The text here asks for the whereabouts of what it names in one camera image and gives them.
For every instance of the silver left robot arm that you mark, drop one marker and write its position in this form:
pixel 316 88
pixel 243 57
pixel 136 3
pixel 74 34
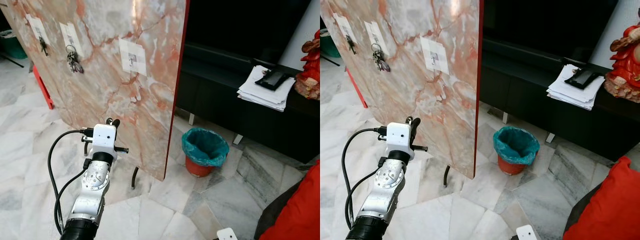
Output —
pixel 95 181
pixel 388 181

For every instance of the red veined marble board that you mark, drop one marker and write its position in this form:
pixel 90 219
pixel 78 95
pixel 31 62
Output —
pixel 110 105
pixel 415 110

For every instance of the black curved metal leg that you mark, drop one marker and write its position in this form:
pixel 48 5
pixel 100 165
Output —
pixel 446 176
pixel 134 178

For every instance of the red bar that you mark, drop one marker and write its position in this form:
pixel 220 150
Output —
pixel 43 89
pixel 356 86

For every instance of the red bin teal bag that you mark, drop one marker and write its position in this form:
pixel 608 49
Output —
pixel 516 147
pixel 205 150

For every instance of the single black key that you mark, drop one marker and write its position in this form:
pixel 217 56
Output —
pixel 44 48
pixel 351 46

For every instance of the teal plastic bin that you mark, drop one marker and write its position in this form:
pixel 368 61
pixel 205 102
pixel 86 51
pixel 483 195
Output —
pixel 11 44
pixel 327 45

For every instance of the red robed figurine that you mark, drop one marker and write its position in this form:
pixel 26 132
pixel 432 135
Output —
pixel 311 67
pixel 626 65

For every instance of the red cushion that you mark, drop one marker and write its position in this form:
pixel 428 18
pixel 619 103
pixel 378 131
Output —
pixel 610 200
pixel 297 207

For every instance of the black TV cabinet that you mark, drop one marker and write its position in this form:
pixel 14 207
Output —
pixel 565 120
pixel 260 125

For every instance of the black tablet device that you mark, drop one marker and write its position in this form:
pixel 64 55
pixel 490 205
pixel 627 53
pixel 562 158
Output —
pixel 272 80
pixel 582 78

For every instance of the white paper stack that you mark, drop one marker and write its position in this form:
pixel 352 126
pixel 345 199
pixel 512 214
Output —
pixel 260 95
pixel 570 94

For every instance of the black television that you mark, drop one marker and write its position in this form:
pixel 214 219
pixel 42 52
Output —
pixel 240 25
pixel 540 25

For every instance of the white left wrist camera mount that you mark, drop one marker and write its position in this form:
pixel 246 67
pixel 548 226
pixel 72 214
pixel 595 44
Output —
pixel 104 138
pixel 399 138

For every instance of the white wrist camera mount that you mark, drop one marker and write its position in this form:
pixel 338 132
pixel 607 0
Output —
pixel 227 234
pixel 104 138
pixel 399 138
pixel 526 233

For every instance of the white adhesive wall hook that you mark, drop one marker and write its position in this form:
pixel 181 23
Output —
pixel 69 34
pixel 376 33
pixel 133 57
pixel 35 25
pixel 435 56
pixel 342 24

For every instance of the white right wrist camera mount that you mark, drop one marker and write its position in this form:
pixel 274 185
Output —
pixel 227 234
pixel 526 233

